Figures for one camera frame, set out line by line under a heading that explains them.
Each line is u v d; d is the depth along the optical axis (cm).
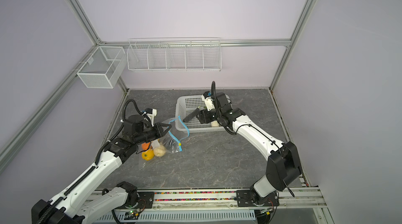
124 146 54
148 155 83
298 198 76
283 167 42
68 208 39
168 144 77
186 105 106
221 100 62
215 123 96
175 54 99
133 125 56
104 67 101
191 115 101
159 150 83
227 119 58
